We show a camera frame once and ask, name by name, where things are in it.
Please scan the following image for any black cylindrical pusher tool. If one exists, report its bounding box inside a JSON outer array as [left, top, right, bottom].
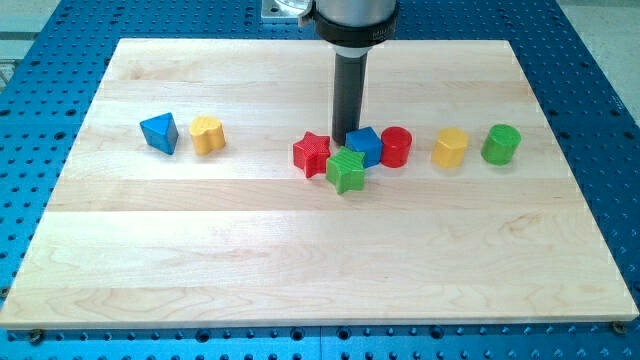
[[332, 54, 367, 145]]

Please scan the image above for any green star block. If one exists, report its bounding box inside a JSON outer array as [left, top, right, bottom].
[[326, 147, 365, 194]]

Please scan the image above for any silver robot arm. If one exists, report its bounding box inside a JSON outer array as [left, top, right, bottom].
[[297, 0, 400, 145]]

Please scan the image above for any red star block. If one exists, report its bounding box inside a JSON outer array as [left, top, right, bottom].
[[292, 131, 331, 178]]

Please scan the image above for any blue cube block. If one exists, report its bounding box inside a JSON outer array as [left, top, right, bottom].
[[345, 127, 382, 168]]

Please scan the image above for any red cylinder block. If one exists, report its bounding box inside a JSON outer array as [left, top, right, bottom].
[[380, 126, 413, 168]]

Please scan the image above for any silver mounting plate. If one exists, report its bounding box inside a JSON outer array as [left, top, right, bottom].
[[261, 0, 311, 22]]

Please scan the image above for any yellow hexagon block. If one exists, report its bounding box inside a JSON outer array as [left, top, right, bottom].
[[431, 127, 469, 168]]

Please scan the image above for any yellow heart block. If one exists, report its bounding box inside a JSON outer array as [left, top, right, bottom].
[[189, 115, 226, 155]]

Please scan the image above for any green cylinder block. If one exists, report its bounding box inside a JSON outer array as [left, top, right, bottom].
[[481, 124, 521, 166]]

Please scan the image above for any wooden board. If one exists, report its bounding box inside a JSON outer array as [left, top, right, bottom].
[[1, 38, 638, 330]]

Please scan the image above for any blue triangle block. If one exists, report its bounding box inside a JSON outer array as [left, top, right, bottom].
[[139, 113, 179, 155]]

